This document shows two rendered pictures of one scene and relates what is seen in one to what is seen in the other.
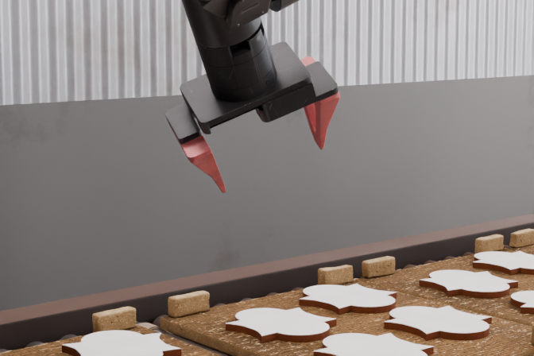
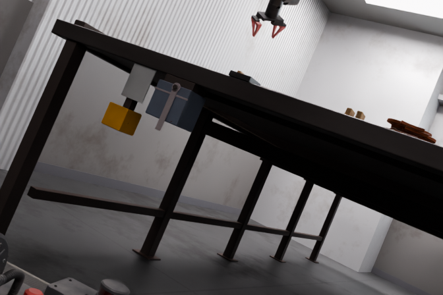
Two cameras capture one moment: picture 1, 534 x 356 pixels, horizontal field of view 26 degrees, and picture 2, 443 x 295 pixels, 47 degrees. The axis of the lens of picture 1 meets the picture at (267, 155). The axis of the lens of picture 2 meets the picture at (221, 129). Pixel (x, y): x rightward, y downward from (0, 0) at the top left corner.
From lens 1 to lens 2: 1.39 m
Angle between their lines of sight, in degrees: 21
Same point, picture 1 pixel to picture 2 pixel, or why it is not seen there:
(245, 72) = (275, 12)
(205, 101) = (264, 15)
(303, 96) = (281, 24)
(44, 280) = not seen: hidden behind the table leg
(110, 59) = (110, 31)
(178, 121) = (254, 17)
